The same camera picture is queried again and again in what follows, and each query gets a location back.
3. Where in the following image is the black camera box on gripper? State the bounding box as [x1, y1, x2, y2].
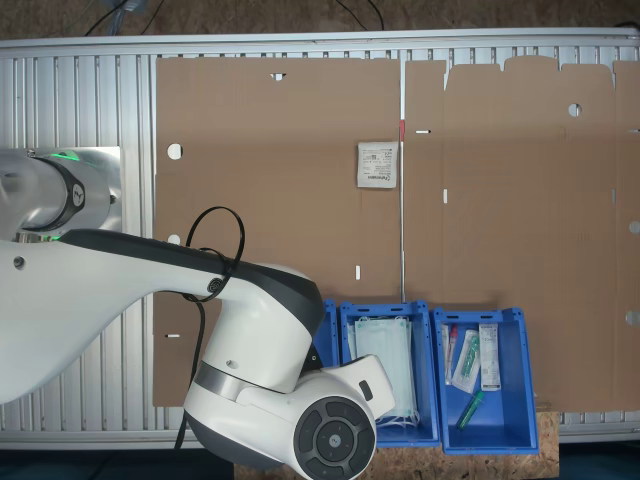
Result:
[299, 344, 324, 372]

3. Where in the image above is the brown cardboard sheet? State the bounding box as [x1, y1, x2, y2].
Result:
[403, 55, 640, 414]
[152, 56, 404, 409]

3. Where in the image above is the long white printed packet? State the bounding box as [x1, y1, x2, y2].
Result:
[478, 322, 502, 392]

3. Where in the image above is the white printed cotton packet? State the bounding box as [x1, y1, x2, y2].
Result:
[356, 141, 400, 190]

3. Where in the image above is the blue bin with cotton packet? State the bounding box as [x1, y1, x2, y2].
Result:
[312, 298, 341, 371]

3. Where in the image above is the green capped tube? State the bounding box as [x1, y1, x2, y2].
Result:
[456, 390, 486, 431]

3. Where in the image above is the blue bin with tube packets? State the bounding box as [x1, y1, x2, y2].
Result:
[432, 307, 541, 456]

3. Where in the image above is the chipboard panel under bins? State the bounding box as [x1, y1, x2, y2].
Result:
[233, 410, 561, 480]

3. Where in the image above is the packet with red-capped tube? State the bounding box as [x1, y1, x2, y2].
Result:
[441, 323, 460, 386]

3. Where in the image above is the stack of white face masks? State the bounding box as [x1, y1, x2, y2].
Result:
[348, 315, 421, 430]

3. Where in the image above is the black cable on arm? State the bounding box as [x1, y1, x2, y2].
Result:
[173, 205, 247, 450]

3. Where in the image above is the clear packet with green swabs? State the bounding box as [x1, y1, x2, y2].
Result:
[452, 328, 482, 395]

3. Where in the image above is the blue bin with masks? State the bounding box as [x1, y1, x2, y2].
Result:
[338, 299, 442, 450]

